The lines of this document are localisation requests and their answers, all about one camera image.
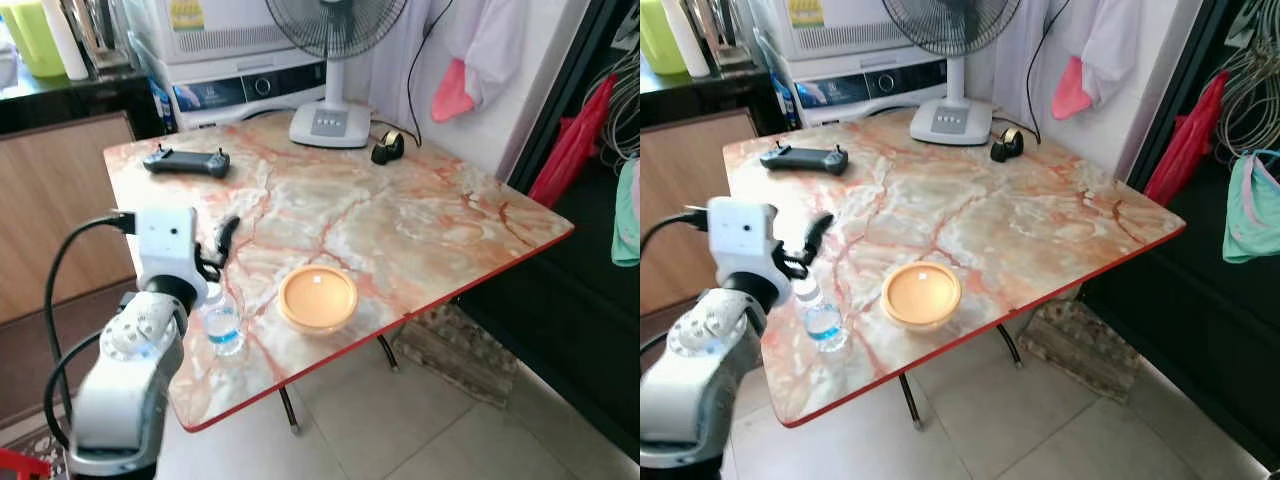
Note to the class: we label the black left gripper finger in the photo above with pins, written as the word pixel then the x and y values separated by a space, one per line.
pixel 818 236
pixel 228 238

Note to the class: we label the clear plastic water bottle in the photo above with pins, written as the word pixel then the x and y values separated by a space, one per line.
pixel 822 325
pixel 223 328

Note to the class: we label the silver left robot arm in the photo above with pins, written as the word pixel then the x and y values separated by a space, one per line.
pixel 120 400
pixel 690 400

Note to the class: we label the black handheld controller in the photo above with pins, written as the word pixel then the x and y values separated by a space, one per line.
pixel 187 163
pixel 805 160

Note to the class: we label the orange round bowl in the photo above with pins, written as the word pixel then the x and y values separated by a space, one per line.
pixel 318 298
pixel 920 295

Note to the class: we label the brown wooden panel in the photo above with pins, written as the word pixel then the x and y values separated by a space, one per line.
pixel 690 180
pixel 60 200

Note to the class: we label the marble pattern folding table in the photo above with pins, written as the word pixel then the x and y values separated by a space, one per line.
pixel 1000 220
pixel 380 220

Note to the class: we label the white washing machine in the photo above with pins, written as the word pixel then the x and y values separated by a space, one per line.
pixel 240 85
pixel 860 85

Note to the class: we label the white standing desk fan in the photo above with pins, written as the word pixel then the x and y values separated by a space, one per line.
pixel 950 120
pixel 330 122

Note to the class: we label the green hanging garment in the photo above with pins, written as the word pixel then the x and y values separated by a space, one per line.
pixel 1250 215
pixel 627 215

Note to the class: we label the black tape dispenser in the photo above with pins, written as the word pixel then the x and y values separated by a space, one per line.
pixel 386 150
pixel 1005 148

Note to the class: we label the black kitchen counter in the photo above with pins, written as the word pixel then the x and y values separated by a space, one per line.
pixel 700 95
pixel 70 100

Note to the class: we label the steel kitchen utensil rack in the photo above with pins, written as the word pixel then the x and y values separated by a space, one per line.
pixel 725 30
pixel 100 30

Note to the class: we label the black cabinet silver trim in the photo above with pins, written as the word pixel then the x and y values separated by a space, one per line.
pixel 1180 320
pixel 560 320

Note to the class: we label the green plastic bin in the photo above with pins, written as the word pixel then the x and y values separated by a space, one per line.
pixel 30 45
pixel 660 45

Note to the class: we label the red hanging bag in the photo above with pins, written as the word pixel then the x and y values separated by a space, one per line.
pixel 570 150
pixel 1185 150

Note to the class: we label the woven brown floor mat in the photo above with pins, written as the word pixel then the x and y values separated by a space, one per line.
pixel 1070 350
pixel 450 355

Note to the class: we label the red plastic object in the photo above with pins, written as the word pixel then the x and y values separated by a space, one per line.
pixel 20 465

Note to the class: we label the white and pink hanging garment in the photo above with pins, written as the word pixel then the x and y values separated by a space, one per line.
pixel 1110 40
pixel 490 40

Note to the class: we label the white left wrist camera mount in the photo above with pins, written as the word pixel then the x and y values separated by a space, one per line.
pixel 740 240
pixel 165 240

